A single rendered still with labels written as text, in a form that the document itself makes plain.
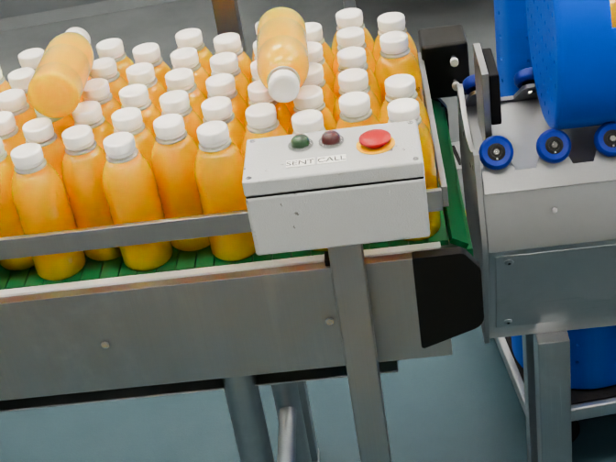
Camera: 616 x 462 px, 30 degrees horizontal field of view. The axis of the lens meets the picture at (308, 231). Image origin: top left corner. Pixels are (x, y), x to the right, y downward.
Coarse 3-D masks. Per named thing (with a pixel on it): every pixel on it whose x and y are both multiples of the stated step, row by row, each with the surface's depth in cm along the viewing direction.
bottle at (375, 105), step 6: (366, 90) 149; (372, 96) 150; (336, 102) 151; (372, 102) 150; (378, 102) 151; (336, 108) 150; (372, 108) 150; (378, 108) 150; (336, 114) 151; (378, 114) 150; (336, 120) 151
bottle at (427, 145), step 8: (424, 128) 141; (424, 136) 141; (424, 144) 141; (432, 144) 142; (424, 152) 141; (432, 152) 142; (424, 160) 141; (432, 160) 142; (424, 168) 142; (432, 168) 143; (424, 176) 142; (432, 176) 143; (432, 184) 144; (432, 216) 146; (440, 216) 149; (432, 224) 146; (440, 224) 148; (432, 232) 147; (408, 240) 147; (416, 240) 147
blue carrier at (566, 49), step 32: (544, 0) 145; (576, 0) 137; (608, 0) 137; (544, 32) 148; (576, 32) 138; (608, 32) 138; (544, 64) 151; (576, 64) 140; (608, 64) 140; (544, 96) 155; (576, 96) 143; (608, 96) 143
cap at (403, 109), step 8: (392, 104) 140; (400, 104) 140; (408, 104) 140; (416, 104) 139; (392, 112) 139; (400, 112) 139; (408, 112) 139; (416, 112) 139; (392, 120) 140; (400, 120) 139; (408, 120) 139; (416, 120) 140
